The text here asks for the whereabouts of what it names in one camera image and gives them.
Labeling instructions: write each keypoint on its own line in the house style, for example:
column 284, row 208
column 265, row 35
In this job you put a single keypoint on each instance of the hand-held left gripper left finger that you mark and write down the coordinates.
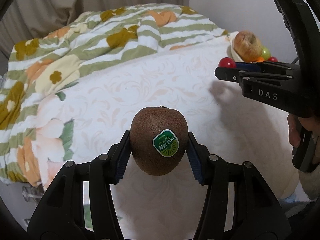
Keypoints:
column 122, row 160

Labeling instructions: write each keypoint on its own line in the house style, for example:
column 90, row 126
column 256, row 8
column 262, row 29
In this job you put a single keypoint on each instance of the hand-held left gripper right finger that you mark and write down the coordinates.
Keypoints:
column 194, row 161

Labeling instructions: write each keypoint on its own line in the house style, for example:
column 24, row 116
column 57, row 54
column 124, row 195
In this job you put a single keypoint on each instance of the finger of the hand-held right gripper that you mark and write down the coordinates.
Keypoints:
column 230, row 74
column 247, row 66

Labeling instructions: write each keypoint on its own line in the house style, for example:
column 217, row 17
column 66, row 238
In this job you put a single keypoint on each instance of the large red tomato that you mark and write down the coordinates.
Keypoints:
column 227, row 62

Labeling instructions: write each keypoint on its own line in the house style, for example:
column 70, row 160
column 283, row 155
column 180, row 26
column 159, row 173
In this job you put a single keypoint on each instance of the white bowl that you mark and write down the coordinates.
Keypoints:
column 233, row 51

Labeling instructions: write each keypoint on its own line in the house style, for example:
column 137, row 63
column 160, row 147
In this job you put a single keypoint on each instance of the small red tomato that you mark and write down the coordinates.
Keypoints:
column 272, row 59

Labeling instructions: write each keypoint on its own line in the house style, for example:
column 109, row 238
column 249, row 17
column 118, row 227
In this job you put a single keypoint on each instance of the brown kiwi with green sticker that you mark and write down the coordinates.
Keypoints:
column 158, row 140

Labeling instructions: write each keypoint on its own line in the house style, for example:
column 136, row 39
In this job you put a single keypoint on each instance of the person's right hand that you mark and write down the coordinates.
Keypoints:
column 293, row 132

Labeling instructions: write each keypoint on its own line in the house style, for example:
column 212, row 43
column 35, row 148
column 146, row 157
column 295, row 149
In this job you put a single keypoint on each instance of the orange mandarin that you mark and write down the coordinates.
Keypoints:
column 259, row 59

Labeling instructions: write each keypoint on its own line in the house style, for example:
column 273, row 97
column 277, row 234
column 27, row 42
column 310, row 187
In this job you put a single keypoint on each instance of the small green fruit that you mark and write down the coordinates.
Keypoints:
column 266, row 52

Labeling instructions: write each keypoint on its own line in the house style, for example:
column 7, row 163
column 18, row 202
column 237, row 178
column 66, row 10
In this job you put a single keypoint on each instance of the white embossed floral cloth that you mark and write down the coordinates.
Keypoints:
column 162, row 87

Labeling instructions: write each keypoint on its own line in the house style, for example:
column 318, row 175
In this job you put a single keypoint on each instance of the green striped floral blanket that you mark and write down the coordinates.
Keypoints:
column 75, row 62

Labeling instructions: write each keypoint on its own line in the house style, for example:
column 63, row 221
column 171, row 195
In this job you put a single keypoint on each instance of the beige curtain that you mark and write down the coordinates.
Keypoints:
column 62, row 2

